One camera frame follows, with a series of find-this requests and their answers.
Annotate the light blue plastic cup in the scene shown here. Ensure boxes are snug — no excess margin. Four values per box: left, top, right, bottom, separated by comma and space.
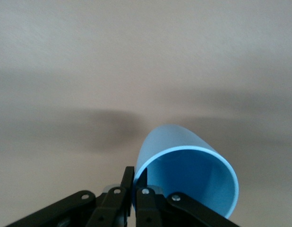
133, 123, 240, 219

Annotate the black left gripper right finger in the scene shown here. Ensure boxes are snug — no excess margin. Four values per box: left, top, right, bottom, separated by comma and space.
136, 170, 161, 227

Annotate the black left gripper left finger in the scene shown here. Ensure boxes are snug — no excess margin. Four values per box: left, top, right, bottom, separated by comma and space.
86, 166, 135, 227

